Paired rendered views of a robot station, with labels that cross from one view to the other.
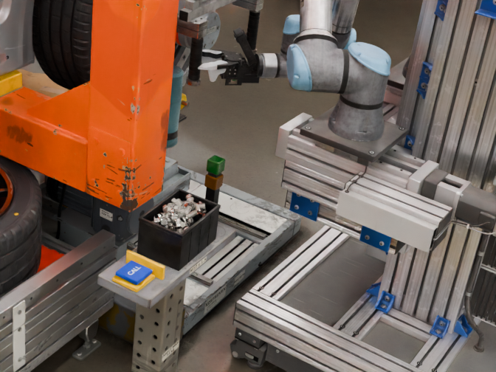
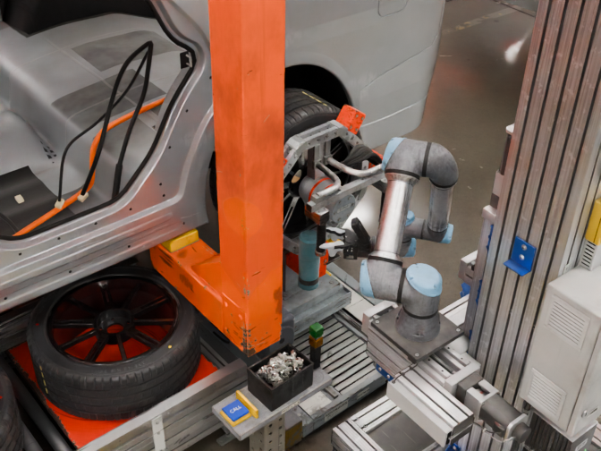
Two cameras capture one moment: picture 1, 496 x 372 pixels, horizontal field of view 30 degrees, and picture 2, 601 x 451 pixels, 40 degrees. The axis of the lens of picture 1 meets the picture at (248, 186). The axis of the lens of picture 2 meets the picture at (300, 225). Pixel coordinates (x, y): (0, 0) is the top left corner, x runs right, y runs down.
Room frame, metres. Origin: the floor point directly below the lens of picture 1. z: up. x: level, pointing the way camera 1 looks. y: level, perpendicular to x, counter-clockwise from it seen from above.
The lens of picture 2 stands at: (0.27, -0.67, 2.72)
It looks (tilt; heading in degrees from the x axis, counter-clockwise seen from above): 37 degrees down; 23
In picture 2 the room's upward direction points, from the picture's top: 2 degrees clockwise
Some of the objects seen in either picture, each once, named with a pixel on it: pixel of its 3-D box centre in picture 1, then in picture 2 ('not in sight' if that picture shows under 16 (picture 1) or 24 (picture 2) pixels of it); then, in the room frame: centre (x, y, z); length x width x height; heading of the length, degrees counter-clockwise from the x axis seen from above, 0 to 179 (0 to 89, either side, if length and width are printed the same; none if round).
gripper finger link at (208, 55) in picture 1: (206, 60); (333, 234); (2.63, 0.18, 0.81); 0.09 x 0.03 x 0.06; 84
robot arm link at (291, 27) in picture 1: (300, 35); (407, 225); (2.67, -0.10, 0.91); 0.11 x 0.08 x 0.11; 98
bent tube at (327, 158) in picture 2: not in sight; (356, 156); (2.86, 0.19, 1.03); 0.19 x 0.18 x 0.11; 63
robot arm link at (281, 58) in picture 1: (291, 64); (401, 246); (2.67, -0.08, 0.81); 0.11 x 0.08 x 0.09; 108
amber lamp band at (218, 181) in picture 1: (213, 180); (316, 340); (2.28, 0.10, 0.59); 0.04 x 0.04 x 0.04; 63
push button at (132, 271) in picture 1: (133, 274); (235, 411); (1.95, 0.26, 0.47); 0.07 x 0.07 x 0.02; 63
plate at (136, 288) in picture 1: (133, 277); (235, 413); (1.95, 0.26, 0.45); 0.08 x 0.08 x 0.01; 63
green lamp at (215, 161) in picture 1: (215, 164); (316, 330); (2.28, 0.10, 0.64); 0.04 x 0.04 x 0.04; 63
